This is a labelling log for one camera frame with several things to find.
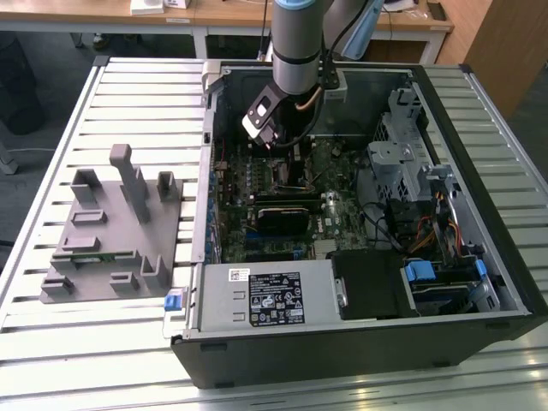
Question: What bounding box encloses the black plastic shroud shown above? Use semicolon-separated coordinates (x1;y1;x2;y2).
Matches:
330;249;420;322

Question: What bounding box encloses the green RAM stick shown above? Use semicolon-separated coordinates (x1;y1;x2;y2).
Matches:
71;252;117;263

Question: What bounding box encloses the black bin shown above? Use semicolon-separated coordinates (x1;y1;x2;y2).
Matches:
0;36;47;137

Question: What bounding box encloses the pale grey case latch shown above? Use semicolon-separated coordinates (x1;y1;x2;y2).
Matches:
200;59;225;108

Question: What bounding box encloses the grey parts rack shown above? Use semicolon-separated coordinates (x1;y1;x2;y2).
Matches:
39;143;185;305

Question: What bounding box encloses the black open PC case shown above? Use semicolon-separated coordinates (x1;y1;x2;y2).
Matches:
170;58;548;390

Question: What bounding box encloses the silver metal disk bay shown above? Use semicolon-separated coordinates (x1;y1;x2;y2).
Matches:
366;83;433;206

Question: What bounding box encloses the CPU socket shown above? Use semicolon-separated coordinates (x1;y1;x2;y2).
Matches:
265;157;317;193

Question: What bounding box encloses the coloured power wire bundle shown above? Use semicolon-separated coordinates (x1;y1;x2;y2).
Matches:
408;190;468;258

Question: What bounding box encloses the grey power supply unit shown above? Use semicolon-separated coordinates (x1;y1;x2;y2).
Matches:
193;261;344;334

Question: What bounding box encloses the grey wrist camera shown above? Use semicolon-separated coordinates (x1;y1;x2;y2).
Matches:
324;74;348;104

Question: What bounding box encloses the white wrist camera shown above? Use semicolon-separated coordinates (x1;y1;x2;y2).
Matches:
241;84;284;142

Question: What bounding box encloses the green motherboard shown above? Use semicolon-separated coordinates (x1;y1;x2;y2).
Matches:
208;135;374;264

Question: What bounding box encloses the white table foot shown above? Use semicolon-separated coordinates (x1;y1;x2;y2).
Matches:
0;139;21;176

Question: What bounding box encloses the metal socket cover frame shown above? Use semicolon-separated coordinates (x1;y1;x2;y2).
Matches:
308;142;334;182

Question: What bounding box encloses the black cable with copper end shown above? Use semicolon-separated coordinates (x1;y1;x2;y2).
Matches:
294;84;322;114

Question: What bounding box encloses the hard disk in blue carrier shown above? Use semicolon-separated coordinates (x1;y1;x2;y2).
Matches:
401;258;489;317

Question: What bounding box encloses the wooden cabinet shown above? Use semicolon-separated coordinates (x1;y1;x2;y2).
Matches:
436;0;548;125

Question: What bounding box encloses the wooden desk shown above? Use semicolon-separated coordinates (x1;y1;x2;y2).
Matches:
0;0;456;65

